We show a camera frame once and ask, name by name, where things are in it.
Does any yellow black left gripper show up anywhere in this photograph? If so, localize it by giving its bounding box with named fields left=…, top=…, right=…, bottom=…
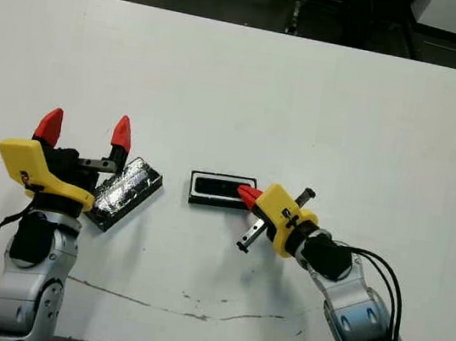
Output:
left=0, top=97, right=137, bottom=224

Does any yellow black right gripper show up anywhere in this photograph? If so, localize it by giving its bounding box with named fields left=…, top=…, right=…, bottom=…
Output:
left=228, top=176, right=324, bottom=264

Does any black taped box lid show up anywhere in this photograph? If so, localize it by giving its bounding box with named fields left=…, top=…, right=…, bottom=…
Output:
left=84, top=150, right=167, bottom=239

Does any black box base white liner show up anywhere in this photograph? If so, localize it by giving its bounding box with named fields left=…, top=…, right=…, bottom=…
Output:
left=185, top=168, right=261, bottom=215

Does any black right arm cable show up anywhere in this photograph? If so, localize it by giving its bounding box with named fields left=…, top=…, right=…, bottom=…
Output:
left=335, top=246, right=416, bottom=341

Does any metal stand post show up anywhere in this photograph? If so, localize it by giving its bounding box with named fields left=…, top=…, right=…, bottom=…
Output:
left=283, top=0, right=306, bottom=36

